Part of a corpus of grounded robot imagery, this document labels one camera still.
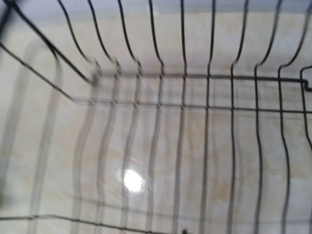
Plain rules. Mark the black wire dish rack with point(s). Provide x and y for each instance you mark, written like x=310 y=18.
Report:
x=155 y=116

